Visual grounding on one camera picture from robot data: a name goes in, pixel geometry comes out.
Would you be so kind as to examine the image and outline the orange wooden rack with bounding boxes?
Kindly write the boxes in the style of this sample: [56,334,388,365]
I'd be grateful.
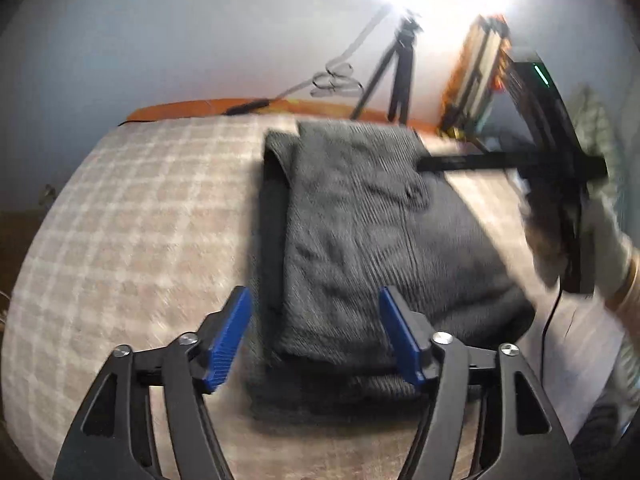
[439,14,512,137]

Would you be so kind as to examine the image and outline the beige plaid blanket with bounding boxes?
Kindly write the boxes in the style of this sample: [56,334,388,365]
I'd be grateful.
[0,112,608,480]

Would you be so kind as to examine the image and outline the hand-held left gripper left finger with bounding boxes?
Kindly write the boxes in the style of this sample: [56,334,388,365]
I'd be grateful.
[52,286,253,480]

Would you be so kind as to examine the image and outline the dark grey pants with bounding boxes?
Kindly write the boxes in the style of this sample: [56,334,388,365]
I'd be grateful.
[249,119,537,423]

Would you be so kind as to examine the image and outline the green plaid cloth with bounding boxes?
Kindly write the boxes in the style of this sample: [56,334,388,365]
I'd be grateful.
[570,85,623,161]

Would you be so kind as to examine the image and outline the grey cable on wall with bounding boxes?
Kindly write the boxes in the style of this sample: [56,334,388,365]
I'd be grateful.
[272,4,393,103]

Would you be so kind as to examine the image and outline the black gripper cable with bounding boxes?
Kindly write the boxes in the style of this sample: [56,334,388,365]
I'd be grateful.
[541,280,563,378]

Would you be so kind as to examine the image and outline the person's right hand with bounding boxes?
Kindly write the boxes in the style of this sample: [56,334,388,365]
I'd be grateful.
[519,170,637,302]

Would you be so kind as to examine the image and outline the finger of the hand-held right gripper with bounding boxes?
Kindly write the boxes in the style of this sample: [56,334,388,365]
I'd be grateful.
[416,155,610,180]

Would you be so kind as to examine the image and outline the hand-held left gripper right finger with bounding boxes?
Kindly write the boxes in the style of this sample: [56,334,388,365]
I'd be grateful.
[378,286,581,480]

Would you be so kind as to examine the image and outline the orange bed frame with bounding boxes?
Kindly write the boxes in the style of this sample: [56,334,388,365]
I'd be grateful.
[125,98,443,136]

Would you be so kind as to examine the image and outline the black camera tripod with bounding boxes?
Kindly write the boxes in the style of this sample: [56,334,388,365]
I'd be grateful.
[350,10,423,125]

